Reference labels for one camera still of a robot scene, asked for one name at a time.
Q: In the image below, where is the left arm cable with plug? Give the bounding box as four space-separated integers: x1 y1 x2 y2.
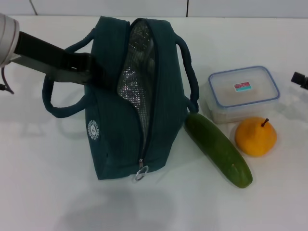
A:
0 66 15 95

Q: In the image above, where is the dark teal insulated lunch bag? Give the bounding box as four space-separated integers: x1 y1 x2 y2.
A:
42 15 200 182

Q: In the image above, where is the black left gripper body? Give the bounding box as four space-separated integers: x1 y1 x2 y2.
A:
14 31 91 73

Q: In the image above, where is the clear blue-sealed food container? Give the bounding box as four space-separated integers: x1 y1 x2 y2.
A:
199 65 289 125

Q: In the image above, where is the orange pear with stem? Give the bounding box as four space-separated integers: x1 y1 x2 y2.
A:
235 116 278 157

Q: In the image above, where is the green cucumber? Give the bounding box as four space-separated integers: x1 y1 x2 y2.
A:
184 113 253 189

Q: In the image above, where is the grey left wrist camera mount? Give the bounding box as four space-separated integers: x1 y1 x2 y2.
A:
11 54 91 85

